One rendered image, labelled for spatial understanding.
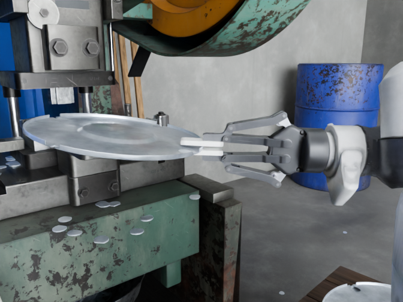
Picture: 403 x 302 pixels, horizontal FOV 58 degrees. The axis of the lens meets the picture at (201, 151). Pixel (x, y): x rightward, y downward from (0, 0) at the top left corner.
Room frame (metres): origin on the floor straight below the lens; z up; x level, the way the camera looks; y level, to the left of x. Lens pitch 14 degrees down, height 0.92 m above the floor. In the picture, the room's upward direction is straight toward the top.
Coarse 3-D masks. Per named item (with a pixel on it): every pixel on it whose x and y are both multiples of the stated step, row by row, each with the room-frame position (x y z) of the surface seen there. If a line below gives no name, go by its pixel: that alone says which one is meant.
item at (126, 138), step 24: (48, 120) 0.63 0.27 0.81; (72, 120) 0.66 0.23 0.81; (96, 120) 0.69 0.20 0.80; (120, 120) 0.72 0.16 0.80; (144, 120) 0.75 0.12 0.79; (48, 144) 0.48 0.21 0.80; (72, 144) 0.50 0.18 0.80; (96, 144) 0.52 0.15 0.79; (120, 144) 0.54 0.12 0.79; (144, 144) 0.56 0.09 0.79; (168, 144) 0.58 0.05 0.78
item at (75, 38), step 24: (48, 0) 0.70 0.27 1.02; (72, 0) 0.74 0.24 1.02; (96, 0) 0.77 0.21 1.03; (24, 24) 0.69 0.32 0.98; (48, 24) 0.68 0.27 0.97; (72, 24) 0.74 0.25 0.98; (96, 24) 0.77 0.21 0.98; (24, 48) 0.71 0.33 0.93; (48, 48) 0.68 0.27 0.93; (72, 48) 0.71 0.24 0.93; (96, 48) 0.72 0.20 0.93; (48, 72) 0.71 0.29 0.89
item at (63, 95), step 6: (48, 90) 0.79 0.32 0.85; (54, 90) 0.78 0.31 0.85; (60, 90) 0.78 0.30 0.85; (66, 90) 0.78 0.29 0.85; (72, 90) 0.80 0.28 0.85; (48, 96) 0.79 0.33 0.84; (54, 96) 0.78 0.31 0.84; (60, 96) 0.78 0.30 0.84; (66, 96) 0.78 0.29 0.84; (72, 96) 0.80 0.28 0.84; (54, 102) 0.78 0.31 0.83; (60, 102) 0.78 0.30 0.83; (66, 102) 0.78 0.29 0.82; (72, 102) 0.80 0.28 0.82
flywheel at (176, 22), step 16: (160, 0) 1.13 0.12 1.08; (176, 0) 1.09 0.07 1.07; (192, 0) 1.03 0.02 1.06; (208, 0) 0.98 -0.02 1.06; (224, 0) 0.88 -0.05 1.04; (240, 0) 0.84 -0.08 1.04; (160, 16) 1.09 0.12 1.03; (176, 16) 1.03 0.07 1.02; (192, 16) 0.98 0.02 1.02; (208, 16) 0.92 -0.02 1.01; (224, 16) 0.88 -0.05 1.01; (176, 32) 1.03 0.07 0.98; (192, 32) 0.98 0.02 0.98; (208, 32) 0.96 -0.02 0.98
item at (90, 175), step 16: (64, 160) 0.65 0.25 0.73; (80, 160) 0.64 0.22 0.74; (96, 160) 0.66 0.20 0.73; (112, 160) 0.68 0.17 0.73; (80, 176) 0.64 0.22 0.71; (96, 176) 0.66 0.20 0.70; (112, 176) 0.68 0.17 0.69; (80, 192) 0.63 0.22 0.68; (96, 192) 0.66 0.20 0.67; (112, 192) 0.68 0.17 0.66
